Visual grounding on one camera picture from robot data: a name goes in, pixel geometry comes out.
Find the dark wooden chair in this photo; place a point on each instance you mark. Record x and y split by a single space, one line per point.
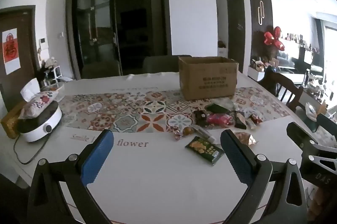
285 87

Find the brown slim snack packet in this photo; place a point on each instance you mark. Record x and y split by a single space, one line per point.
240 121

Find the white small rack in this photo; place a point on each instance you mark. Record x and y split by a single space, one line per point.
52 74

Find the red paper door poster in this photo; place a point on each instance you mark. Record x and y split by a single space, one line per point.
11 51

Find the dark upholstered chair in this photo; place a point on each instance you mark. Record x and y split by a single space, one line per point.
165 63
101 70

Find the golden brown box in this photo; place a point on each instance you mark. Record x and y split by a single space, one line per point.
10 121

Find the white storage box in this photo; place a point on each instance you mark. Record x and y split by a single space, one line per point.
222 52

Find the patterned table runner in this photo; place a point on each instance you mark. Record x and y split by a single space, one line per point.
126 111

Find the dark green stool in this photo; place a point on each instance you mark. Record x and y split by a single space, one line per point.
325 121

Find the brown cardboard box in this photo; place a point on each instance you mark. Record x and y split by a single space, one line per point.
208 79

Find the dark slatted wall panel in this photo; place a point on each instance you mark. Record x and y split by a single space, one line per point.
260 3

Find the dark green snack packet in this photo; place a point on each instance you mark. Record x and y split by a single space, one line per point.
216 108

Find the dark brown snack packet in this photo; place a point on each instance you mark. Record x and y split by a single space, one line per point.
201 117

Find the clear plastic snack packet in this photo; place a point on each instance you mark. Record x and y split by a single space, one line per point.
205 134

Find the white gold-edged snack packet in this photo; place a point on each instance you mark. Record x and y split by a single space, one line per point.
251 124

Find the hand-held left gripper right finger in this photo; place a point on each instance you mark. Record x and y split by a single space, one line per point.
237 158

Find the gold foil snack wrapper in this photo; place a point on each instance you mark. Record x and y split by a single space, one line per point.
246 138

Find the white low cabinet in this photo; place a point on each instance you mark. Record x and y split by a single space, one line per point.
256 73

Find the red bow balloon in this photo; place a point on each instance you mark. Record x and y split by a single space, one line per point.
273 38

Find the person's right hand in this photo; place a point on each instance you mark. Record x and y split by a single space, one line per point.
316 204

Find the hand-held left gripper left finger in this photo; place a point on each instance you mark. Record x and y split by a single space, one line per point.
97 158

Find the round golden candy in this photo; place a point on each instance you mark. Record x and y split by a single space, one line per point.
187 131

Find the small red wrapped candy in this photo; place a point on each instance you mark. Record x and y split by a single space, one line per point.
256 118

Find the brown wooden door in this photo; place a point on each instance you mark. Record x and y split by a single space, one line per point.
25 55

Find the dark glass sliding door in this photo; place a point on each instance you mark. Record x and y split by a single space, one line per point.
118 19

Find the clear plastic tray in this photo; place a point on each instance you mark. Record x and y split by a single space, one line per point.
54 90

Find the dark interior door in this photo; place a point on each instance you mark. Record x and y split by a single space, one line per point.
239 32

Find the red snack packet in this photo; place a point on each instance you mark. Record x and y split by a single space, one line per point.
219 119

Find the floral tissue box cover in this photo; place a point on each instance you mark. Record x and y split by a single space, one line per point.
36 101

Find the green cracker snack packet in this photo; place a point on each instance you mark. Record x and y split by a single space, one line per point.
204 150

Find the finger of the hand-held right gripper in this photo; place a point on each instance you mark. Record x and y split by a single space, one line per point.
300 134

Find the white wall intercom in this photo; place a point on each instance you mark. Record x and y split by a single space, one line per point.
43 44

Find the white electric cooker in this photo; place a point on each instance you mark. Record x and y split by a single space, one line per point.
43 126

